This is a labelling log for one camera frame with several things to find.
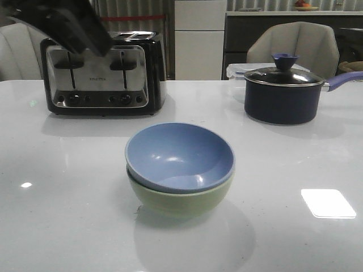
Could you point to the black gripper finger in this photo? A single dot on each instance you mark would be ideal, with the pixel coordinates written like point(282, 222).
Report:
point(39, 15)
point(93, 28)

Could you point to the glass pot lid blue knob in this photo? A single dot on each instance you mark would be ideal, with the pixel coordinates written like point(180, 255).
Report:
point(283, 73)

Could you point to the dark kitchen counter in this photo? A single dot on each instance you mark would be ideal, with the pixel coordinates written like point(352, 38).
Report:
point(242, 32)

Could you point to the black and chrome four-slot toaster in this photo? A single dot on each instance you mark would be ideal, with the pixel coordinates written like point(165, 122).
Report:
point(130, 80)

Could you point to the beige armchair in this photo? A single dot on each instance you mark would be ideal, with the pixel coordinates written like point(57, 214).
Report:
point(314, 43)
point(21, 53)

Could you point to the beige armchair left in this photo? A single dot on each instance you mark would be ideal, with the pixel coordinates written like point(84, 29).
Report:
point(21, 53)

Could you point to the blue bowl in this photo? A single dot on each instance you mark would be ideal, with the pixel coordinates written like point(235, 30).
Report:
point(176, 157)

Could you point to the green bowl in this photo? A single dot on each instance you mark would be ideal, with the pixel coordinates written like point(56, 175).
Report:
point(176, 205)

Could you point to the beige armchair right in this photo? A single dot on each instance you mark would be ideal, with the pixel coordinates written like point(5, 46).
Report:
point(314, 43)

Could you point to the fruit bowl on counter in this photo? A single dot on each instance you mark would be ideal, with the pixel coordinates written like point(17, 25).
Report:
point(301, 5)

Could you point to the dark blue saucepan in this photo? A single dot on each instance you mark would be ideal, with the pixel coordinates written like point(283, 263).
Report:
point(289, 104)

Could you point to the white refrigerator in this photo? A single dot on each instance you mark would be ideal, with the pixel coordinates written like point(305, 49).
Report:
point(199, 36)

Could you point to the clear plastic food container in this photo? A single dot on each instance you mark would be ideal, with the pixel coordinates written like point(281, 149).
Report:
point(236, 71)

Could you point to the grey pleated curtain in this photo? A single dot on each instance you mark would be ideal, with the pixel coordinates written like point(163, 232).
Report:
point(141, 15)

